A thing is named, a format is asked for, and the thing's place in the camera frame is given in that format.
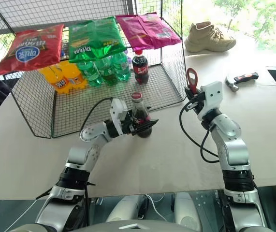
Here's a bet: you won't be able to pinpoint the grey robot torso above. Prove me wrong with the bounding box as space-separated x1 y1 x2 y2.
14 218 249 232

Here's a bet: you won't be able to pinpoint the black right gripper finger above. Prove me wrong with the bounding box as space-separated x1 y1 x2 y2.
183 100 202 112
184 86 203 99

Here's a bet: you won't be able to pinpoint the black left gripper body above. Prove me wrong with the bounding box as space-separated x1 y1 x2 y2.
121 109 139 136

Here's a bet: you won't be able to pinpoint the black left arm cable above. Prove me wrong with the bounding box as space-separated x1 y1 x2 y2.
80 97 115 136

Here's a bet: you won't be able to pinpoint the hammer with black red handle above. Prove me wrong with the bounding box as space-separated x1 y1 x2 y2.
225 71 260 93

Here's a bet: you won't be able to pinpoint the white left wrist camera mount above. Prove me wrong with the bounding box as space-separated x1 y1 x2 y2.
109 97 129 135

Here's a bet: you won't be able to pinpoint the plastic cola bottle red cap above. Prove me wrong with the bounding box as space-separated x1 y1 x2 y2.
131 48 150 86

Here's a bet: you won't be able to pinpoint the beige sneaker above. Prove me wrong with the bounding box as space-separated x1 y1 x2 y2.
184 21 237 54

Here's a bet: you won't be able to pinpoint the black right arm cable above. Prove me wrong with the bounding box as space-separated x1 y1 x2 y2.
179 101 221 163

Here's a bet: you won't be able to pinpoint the red chip bag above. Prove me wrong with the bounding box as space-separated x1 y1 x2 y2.
0 24 65 76

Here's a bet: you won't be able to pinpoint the pink chip bag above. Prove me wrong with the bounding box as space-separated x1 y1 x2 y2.
115 12 183 52

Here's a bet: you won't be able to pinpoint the orange soda plastic bottle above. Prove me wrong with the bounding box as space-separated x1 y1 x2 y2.
59 60 88 91
38 63 70 95

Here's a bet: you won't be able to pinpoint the green chip bag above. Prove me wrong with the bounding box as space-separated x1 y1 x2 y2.
68 16 128 64

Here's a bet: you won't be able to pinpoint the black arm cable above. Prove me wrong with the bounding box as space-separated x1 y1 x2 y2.
179 101 221 163
80 97 115 136

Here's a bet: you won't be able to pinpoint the black wire grid rack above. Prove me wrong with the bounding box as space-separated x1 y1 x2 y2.
0 0 188 139

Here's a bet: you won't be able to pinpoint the silver robot leg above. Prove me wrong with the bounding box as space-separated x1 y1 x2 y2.
105 194 148 223
173 191 204 227

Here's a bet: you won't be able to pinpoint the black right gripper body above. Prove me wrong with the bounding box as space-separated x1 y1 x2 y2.
192 90 206 115

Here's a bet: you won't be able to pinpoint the green soda plastic bottle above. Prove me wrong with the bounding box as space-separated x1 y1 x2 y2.
97 56 119 86
76 60 103 88
113 51 131 82

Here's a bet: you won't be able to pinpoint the red bottle opener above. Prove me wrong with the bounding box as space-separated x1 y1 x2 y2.
186 68 202 94

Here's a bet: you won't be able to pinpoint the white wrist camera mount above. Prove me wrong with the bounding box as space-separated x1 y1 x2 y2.
196 81 223 120
109 97 129 135

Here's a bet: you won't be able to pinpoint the glass cola bottle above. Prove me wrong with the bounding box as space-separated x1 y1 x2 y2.
130 92 153 139

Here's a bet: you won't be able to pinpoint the thin white cable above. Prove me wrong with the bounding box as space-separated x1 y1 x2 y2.
145 193 165 221

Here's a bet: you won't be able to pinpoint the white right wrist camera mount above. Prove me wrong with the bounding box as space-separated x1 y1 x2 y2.
196 81 223 120

